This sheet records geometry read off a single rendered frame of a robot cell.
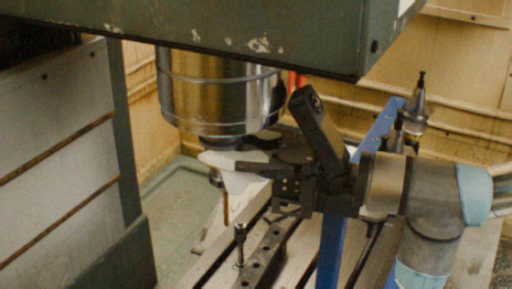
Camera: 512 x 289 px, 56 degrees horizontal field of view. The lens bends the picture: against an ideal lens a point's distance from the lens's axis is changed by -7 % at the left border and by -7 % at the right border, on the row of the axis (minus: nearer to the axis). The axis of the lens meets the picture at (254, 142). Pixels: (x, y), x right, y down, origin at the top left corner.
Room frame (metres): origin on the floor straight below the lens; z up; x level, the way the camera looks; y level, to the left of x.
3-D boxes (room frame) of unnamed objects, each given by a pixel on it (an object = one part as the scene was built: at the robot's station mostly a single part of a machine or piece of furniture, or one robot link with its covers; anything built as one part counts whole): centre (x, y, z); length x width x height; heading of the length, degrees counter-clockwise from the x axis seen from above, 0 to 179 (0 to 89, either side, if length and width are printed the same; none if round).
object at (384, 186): (0.52, -0.16, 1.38); 0.08 x 0.05 x 0.08; 164
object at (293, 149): (0.54, -0.08, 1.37); 0.12 x 0.08 x 0.09; 74
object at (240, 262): (0.88, 0.03, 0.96); 0.03 x 0.03 x 0.13
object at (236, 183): (0.54, 0.02, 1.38); 0.09 x 0.03 x 0.06; 88
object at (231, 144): (0.58, 0.04, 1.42); 0.06 x 0.06 x 0.03
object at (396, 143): (0.83, -0.27, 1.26); 0.04 x 0.04 x 0.07
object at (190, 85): (0.58, 0.04, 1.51); 0.16 x 0.16 x 0.12
